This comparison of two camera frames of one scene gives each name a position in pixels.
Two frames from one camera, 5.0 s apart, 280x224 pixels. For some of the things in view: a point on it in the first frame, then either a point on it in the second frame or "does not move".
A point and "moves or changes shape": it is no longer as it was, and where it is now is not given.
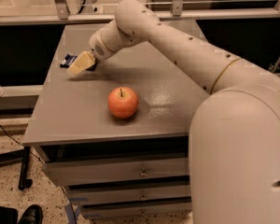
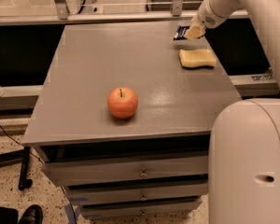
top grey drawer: [63, 172] does not move
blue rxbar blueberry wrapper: [67, 61] moves or changes shape
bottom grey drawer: [99, 212] does not move
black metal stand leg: [7, 159] does not move
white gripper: [97, 48] → [205, 19]
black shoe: [34, 215] does not move
